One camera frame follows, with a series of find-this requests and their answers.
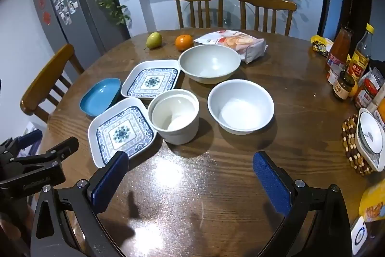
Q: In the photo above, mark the wooden beaded trivet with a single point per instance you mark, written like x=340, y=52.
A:
x=350, y=148

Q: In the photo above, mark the stacked small white bowls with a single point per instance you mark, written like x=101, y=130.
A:
x=370, y=136

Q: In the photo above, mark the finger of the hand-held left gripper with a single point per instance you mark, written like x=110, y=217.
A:
x=30, y=136
x=60, y=151

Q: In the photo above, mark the yellow capped vinegar bottle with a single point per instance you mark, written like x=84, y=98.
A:
x=361, y=55

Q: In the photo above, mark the orange tangerine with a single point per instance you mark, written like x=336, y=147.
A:
x=184, y=42

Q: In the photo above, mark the grey refrigerator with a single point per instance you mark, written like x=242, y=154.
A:
x=87, y=19

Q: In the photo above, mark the green pear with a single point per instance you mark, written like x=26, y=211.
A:
x=154, y=40

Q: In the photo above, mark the medium white bowl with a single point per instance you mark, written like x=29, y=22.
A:
x=240, y=109

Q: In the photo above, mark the dark wooden door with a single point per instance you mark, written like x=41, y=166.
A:
x=358, y=4

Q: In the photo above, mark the beige tube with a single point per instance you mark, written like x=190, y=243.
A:
x=377, y=100

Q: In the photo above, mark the black cloth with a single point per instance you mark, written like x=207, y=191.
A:
x=377, y=64

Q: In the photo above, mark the large pale grey bowl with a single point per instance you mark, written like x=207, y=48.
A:
x=207, y=64

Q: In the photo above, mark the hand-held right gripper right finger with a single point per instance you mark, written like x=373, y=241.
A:
x=270, y=181

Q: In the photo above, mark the dark lid brown sauce jar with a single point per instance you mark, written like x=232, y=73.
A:
x=343, y=87

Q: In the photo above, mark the yellow cardboard box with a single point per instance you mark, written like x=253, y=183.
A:
x=374, y=202

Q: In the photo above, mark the red sauce bottle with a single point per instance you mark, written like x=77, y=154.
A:
x=338, y=49

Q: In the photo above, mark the plain blue dish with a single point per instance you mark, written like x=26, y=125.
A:
x=99, y=97

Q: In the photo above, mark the red lid chili jar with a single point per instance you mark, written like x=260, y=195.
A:
x=365, y=94

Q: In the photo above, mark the small deep white bowl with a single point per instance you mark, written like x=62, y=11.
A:
x=174, y=121

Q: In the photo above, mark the white snack bag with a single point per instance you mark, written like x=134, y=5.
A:
x=234, y=41

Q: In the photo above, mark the yellow snack packet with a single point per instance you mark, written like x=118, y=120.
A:
x=321, y=45

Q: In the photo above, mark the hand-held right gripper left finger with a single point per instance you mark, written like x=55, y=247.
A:
x=111, y=178

